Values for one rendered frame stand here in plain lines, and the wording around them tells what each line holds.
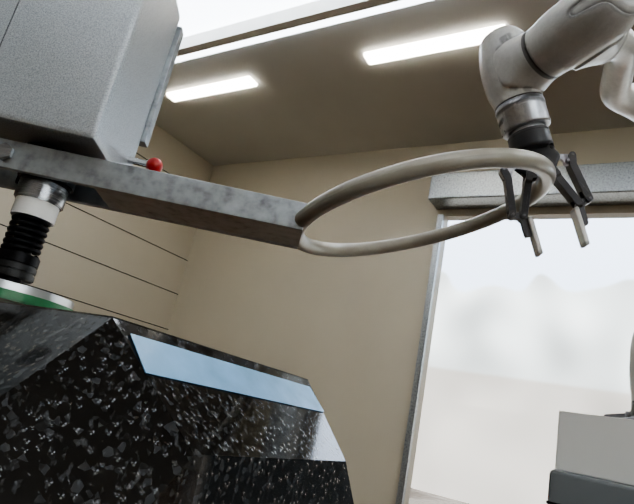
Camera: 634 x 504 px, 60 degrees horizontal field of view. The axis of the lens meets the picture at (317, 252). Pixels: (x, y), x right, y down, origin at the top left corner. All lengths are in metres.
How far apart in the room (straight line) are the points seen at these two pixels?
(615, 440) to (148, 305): 6.77
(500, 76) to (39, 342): 0.90
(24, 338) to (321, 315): 5.91
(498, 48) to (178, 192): 0.64
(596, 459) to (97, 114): 1.08
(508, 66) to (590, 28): 0.15
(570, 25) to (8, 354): 0.91
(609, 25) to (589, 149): 5.08
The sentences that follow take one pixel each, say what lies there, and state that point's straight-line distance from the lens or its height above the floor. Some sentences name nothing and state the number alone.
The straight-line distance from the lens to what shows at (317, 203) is 0.86.
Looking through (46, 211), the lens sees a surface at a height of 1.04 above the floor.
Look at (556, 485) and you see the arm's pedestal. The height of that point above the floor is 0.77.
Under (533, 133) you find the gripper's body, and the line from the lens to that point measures 1.07.
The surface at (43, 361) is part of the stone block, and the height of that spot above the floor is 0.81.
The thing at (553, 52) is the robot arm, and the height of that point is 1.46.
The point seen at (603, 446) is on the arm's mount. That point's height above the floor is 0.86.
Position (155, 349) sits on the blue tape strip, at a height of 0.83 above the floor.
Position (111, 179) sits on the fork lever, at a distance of 0.97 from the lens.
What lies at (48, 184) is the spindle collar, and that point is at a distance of 1.03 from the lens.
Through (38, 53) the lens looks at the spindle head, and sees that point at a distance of 1.06.
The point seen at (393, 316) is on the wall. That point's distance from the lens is 5.92.
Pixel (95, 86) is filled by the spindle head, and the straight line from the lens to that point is 1.00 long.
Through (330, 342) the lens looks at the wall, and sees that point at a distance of 6.19.
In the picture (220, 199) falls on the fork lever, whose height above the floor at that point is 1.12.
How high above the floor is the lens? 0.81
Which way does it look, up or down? 16 degrees up
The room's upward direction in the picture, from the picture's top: 12 degrees clockwise
